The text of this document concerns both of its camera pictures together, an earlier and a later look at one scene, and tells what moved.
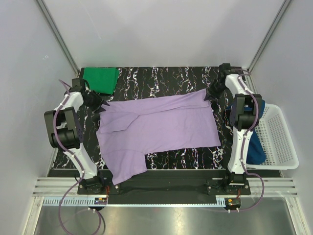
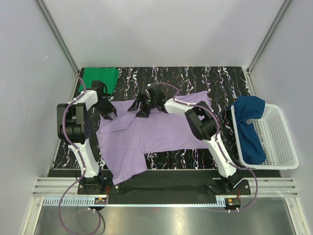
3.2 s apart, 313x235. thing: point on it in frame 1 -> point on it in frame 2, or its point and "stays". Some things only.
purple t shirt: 128,131 stays
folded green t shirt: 102,80 stays
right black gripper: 210,94 -> 144,112
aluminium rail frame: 63,192 stays
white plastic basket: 279,145 stays
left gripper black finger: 100,108 -> 115,111
